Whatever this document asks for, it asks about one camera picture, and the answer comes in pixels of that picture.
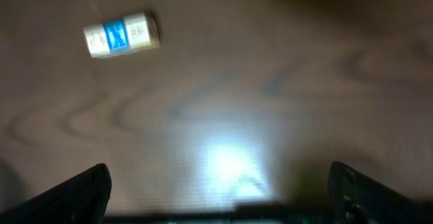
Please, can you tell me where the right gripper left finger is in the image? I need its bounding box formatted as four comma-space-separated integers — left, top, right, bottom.
1, 163, 112, 224

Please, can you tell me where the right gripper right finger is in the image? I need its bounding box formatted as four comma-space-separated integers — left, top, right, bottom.
327, 161, 432, 224

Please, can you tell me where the plain white block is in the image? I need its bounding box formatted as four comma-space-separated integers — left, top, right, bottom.
83, 24, 111, 58

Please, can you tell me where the blue X block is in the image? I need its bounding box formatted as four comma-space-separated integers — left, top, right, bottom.
103, 19, 130, 53

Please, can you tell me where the green J block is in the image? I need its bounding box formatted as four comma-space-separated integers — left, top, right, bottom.
123, 13, 160, 51

